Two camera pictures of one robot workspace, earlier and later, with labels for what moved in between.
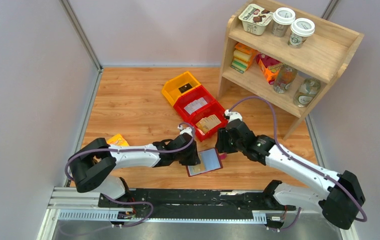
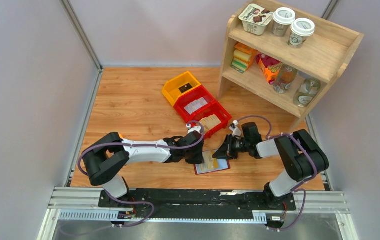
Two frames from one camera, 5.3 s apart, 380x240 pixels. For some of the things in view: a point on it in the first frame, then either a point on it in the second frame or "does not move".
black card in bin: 185,88 does not move
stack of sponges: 243,56 does not move
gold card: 200,167 -> 209,162
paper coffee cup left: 282,18 does not move
